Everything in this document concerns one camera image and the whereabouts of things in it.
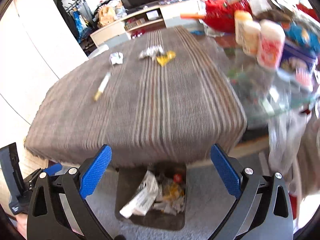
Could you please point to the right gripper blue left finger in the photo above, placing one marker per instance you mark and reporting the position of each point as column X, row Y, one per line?
column 46, row 216

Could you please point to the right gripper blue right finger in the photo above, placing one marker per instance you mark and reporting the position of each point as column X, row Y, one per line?
column 273, row 218

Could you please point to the white lozenge packaging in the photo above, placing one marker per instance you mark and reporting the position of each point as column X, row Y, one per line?
column 143, row 198

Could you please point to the yellow snack bag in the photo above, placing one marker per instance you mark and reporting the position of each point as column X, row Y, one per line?
column 172, row 191

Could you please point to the red cigarette pack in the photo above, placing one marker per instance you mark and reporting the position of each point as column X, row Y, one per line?
column 177, row 178

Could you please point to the small white paper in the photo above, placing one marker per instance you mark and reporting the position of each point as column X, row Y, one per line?
column 116, row 58

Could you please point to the clear plastic wrapper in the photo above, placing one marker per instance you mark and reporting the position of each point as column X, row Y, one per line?
column 153, row 52

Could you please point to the dark grey trash bin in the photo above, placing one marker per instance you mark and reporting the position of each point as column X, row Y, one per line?
column 163, row 214

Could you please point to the white cigarette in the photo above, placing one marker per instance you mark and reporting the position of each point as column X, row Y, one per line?
column 102, row 86

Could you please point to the grey plaid tablecloth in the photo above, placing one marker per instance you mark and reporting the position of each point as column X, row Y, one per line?
column 147, row 113

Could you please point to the blue tin box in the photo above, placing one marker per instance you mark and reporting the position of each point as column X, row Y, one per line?
column 301, row 49

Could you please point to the white round stool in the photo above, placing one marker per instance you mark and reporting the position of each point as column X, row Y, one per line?
column 98, row 51

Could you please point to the white cream lotion bottle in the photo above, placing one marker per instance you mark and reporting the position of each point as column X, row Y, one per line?
column 251, row 32

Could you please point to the small yellow wrapper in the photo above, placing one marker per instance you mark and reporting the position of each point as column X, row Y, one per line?
column 165, row 58

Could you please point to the yellow cap lotion bottle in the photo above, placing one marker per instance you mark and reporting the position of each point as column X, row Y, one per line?
column 240, row 17

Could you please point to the red woven basket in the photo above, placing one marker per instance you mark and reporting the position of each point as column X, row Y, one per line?
column 220, row 14

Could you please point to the yellow plush toy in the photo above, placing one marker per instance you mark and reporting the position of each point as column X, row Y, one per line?
column 106, row 15

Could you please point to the beige grey TV cabinet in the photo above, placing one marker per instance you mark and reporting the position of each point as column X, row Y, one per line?
column 155, row 17

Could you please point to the orange handled knife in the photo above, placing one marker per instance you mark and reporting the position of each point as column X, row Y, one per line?
column 192, row 16

